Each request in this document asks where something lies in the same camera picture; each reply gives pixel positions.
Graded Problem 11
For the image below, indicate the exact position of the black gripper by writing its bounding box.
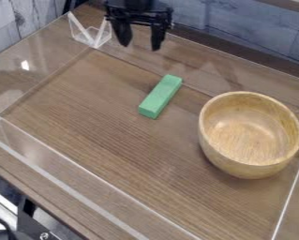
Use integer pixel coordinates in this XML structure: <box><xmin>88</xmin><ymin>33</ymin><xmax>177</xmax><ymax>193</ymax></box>
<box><xmin>104</xmin><ymin>0</ymin><xmax>172</xmax><ymax>51</ymax></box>

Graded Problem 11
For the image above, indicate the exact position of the green rectangular stick block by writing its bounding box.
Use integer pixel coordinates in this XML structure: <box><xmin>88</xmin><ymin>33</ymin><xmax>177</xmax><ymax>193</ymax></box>
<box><xmin>137</xmin><ymin>74</ymin><xmax>183</xmax><ymax>119</ymax></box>

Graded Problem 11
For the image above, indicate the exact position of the wooden bowl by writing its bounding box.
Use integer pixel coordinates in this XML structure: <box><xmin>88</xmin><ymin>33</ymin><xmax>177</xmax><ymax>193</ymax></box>
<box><xmin>197</xmin><ymin>91</ymin><xmax>299</xmax><ymax>179</ymax></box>

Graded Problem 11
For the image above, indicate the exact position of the clear acrylic corner bracket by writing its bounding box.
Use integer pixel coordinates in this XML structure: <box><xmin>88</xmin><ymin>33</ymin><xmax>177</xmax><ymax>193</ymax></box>
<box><xmin>68</xmin><ymin>11</ymin><xmax>112</xmax><ymax>49</ymax></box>

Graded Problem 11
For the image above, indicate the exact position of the clear acrylic barrier wall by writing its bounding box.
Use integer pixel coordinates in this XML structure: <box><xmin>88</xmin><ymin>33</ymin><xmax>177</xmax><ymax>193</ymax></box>
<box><xmin>0</xmin><ymin>116</ymin><xmax>201</xmax><ymax>240</ymax></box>

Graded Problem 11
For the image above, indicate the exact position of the black table leg frame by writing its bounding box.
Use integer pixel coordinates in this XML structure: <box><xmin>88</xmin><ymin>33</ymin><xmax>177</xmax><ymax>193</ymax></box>
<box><xmin>16</xmin><ymin>197</ymin><xmax>69</xmax><ymax>240</ymax></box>

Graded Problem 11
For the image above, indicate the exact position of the black cable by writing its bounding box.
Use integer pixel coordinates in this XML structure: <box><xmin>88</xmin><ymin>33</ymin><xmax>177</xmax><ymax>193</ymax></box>
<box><xmin>0</xmin><ymin>216</ymin><xmax>17</xmax><ymax>240</ymax></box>

